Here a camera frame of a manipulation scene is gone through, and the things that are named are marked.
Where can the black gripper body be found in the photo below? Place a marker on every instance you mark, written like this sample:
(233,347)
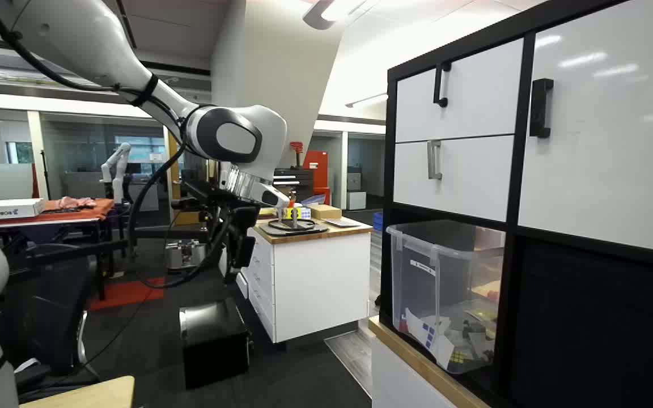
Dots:
(228,242)

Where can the transparent plastic storage bin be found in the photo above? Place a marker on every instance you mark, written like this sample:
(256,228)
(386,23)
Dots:
(445,288)

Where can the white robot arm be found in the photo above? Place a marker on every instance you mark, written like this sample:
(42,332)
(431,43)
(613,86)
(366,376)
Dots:
(87,38)

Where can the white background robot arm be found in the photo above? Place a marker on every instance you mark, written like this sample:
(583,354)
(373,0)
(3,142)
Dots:
(113,171)

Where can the metal pot on floor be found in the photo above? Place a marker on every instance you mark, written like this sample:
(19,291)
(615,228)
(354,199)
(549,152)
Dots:
(185,255)

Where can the round plate on cabinet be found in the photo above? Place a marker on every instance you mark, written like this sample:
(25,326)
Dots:
(291,228)

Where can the white cabinet with wood top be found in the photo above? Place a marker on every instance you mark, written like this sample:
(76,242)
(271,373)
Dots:
(306,284)

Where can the red machine in background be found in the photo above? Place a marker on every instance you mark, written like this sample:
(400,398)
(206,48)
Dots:
(312,168)

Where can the black box on floor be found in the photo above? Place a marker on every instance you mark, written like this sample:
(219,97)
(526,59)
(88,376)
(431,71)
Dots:
(214,342)

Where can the red floor mat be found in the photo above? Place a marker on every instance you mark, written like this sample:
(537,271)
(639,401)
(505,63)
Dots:
(128,292)

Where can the red covered table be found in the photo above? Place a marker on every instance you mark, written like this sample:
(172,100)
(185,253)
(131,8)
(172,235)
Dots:
(58,221)

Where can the black office chair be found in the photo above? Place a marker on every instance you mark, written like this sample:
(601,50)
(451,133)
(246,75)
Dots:
(42,312)

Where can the white flat box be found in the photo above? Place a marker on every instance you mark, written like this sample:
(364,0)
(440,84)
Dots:
(3,210)

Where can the lower white drawer front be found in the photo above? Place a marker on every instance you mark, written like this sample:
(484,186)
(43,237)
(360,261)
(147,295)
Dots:
(468,178)

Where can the white drawer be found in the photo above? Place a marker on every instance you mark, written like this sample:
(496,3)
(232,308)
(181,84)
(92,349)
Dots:
(468,178)
(474,96)

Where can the upper white drawer front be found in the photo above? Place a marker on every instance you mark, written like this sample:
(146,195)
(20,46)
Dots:
(474,96)

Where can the black cube shelf unit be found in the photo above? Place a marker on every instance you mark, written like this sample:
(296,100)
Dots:
(575,321)

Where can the large white cabinet door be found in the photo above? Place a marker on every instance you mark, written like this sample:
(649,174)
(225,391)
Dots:
(592,178)

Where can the black door handle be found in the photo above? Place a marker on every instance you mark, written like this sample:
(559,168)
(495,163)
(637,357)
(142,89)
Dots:
(541,106)

